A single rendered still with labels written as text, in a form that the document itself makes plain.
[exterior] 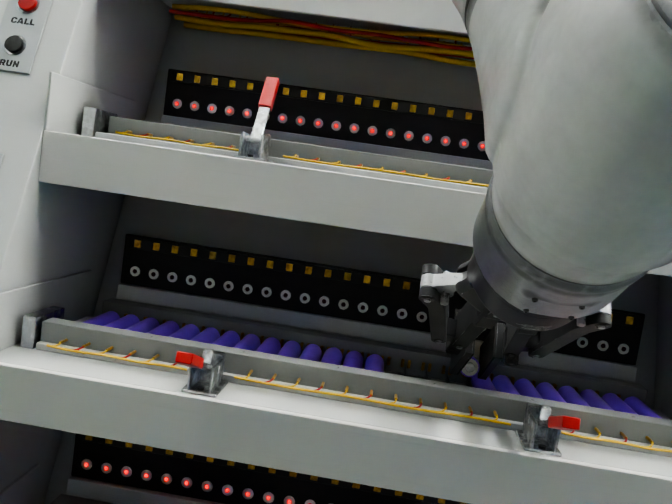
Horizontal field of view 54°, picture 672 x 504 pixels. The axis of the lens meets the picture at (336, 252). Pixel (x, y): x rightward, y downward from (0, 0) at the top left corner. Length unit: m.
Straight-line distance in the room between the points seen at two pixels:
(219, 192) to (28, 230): 0.17
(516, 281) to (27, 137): 0.44
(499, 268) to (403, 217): 0.21
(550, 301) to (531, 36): 0.14
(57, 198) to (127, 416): 0.22
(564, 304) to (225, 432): 0.29
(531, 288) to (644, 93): 0.15
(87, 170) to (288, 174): 0.18
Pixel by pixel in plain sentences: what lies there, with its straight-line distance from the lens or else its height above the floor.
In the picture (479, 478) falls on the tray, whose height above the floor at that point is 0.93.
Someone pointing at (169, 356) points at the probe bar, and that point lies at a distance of 0.59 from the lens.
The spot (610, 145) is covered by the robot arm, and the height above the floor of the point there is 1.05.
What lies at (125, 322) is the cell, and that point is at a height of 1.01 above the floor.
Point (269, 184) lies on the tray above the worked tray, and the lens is 0.57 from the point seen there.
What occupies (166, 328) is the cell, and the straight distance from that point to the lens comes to 0.66.
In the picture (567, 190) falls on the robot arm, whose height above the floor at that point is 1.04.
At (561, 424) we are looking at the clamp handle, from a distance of 0.48.
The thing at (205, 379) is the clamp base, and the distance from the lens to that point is 0.57.
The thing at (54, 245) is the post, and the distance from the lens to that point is 0.68.
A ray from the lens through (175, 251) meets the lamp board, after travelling 0.72.
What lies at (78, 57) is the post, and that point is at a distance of 0.68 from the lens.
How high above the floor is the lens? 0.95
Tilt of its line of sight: 15 degrees up
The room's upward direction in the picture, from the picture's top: 10 degrees clockwise
